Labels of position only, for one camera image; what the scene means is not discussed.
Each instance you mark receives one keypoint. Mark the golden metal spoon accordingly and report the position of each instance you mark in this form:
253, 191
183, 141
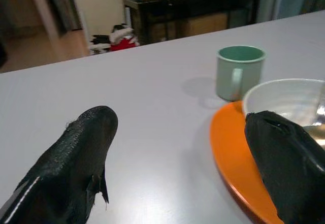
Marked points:
314, 132

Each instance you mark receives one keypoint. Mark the red cloth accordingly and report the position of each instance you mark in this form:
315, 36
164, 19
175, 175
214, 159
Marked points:
122, 45

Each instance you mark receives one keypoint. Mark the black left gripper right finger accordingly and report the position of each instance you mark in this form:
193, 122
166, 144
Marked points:
292, 170

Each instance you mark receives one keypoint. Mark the black and white clothes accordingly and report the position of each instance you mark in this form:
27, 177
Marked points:
122, 31

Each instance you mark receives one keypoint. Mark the dark wooden sideboard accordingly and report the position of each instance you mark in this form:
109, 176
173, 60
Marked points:
203, 3

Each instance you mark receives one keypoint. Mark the pale green mug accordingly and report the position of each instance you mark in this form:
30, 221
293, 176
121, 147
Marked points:
226, 81

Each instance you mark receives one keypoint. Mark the brown cardboard box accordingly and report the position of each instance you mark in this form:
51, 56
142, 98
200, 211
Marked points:
203, 24

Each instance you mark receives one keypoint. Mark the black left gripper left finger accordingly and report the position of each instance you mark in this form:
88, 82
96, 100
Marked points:
71, 158

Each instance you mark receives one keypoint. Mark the orange plate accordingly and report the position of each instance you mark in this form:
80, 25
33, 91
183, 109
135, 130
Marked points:
228, 145

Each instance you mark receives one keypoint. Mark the white bowl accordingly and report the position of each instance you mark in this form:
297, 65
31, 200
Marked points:
279, 97

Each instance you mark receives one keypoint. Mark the patterned fabric bag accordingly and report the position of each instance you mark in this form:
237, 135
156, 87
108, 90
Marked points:
100, 41

